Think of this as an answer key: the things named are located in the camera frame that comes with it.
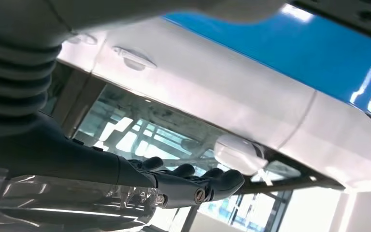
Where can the white car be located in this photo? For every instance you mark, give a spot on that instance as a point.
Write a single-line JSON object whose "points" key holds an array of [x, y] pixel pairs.
{"points": [[204, 89]]}

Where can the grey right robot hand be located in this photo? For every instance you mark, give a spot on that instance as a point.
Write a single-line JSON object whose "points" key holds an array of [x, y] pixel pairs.
{"points": [[60, 160]]}

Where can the blue metal shelf rack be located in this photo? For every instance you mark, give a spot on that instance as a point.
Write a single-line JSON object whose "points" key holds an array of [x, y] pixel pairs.
{"points": [[300, 48]]}

